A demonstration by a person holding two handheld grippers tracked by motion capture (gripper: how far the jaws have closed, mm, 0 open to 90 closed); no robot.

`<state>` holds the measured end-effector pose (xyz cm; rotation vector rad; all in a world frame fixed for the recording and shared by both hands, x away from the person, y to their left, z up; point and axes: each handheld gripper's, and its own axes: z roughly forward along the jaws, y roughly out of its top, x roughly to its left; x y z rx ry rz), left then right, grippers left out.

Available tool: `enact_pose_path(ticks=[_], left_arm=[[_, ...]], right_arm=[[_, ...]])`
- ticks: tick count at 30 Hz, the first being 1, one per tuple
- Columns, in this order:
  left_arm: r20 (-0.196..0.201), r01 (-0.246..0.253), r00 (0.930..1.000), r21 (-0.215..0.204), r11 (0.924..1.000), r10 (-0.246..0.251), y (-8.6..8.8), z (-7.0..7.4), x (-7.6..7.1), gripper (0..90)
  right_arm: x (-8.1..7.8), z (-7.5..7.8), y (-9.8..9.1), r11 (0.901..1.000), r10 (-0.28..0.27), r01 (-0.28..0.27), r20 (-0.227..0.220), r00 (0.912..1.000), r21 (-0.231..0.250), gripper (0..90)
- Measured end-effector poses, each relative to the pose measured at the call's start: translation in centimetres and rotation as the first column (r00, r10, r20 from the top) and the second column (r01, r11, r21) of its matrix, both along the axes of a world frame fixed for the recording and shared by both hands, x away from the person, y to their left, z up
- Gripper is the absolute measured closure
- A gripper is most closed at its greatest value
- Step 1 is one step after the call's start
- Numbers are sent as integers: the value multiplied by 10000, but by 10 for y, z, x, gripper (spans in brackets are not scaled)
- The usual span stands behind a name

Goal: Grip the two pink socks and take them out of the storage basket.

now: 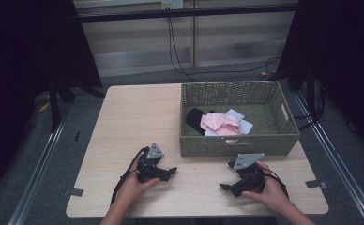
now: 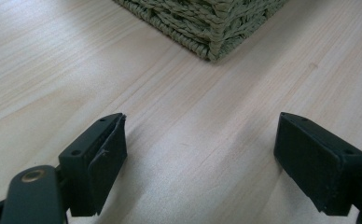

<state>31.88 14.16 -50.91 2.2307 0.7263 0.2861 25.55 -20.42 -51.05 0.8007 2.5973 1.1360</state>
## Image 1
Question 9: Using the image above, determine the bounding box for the yellow floor scrap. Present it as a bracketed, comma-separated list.
[38, 100, 51, 113]

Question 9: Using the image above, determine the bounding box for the hand-held gripper black cable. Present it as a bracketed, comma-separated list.
[110, 147, 150, 206]
[262, 168, 290, 199]

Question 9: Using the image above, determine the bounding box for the person's right hand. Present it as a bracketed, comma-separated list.
[241, 160, 290, 214]

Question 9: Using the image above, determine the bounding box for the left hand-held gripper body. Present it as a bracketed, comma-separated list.
[135, 142, 165, 184]

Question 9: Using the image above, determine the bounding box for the green woven basket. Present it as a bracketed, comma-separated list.
[178, 80, 301, 158]

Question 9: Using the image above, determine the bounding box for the white wall socket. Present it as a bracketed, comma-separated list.
[160, 0, 184, 10]

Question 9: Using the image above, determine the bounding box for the black wall cable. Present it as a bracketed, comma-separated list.
[166, 17, 281, 83]

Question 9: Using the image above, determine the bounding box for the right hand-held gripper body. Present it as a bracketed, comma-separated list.
[228, 152, 266, 193]

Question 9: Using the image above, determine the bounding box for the grey tape strip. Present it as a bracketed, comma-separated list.
[305, 179, 328, 190]
[68, 187, 85, 198]

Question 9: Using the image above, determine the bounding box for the metal floor rail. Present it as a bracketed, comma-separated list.
[292, 90, 364, 225]
[7, 106, 73, 225]

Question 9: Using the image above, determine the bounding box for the person's left hand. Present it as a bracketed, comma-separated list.
[117, 162, 161, 204]

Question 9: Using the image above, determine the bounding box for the left hand-held gripper black cable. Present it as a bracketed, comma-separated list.
[110, 147, 150, 206]

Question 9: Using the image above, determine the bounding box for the right hand-held gripper black cable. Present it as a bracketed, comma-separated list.
[262, 168, 290, 199]

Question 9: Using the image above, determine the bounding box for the black cloth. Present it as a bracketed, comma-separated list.
[185, 107, 216, 136]

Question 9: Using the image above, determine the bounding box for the black metal stand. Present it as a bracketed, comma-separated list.
[48, 69, 107, 134]
[292, 67, 326, 130]

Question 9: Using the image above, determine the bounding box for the black horizontal bar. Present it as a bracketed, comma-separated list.
[76, 3, 298, 23]

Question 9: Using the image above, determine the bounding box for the pink cloth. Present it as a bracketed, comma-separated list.
[200, 112, 242, 137]

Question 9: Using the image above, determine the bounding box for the black curtain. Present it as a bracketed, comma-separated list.
[276, 0, 364, 158]
[0, 0, 103, 200]

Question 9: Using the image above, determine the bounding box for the pale blue cloth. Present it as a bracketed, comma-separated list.
[204, 108, 255, 138]

